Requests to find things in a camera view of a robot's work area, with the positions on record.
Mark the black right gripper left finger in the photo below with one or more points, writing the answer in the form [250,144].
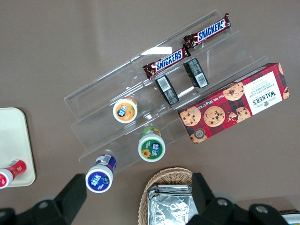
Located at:
[47,213]

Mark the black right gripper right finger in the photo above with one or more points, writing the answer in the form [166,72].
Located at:
[222,213]

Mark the oval light wicker basket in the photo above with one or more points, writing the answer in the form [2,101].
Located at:
[168,173]

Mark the cream plastic tray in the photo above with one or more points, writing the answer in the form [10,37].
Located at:
[14,140]

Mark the red cap small bottle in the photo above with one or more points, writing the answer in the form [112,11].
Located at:
[14,171]

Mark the stack of foil trays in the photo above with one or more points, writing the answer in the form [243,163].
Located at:
[168,206]

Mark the blue cap small bottle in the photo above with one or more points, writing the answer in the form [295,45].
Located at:
[99,180]

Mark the white rectangular snack bin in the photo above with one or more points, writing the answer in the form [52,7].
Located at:
[293,219]

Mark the green cap small bottle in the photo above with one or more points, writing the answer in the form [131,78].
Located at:
[151,147]

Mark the red tartan cookie box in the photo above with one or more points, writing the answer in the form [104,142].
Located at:
[234,103]

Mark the orange cap small bottle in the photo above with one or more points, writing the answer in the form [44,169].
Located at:
[124,112]

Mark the clear acrylic step shelf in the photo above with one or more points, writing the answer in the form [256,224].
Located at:
[105,93]

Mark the small black gum box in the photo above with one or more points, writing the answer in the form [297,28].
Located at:
[195,72]
[167,90]

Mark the brown snickers bar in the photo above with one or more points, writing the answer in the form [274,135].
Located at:
[167,61]
[208,30]

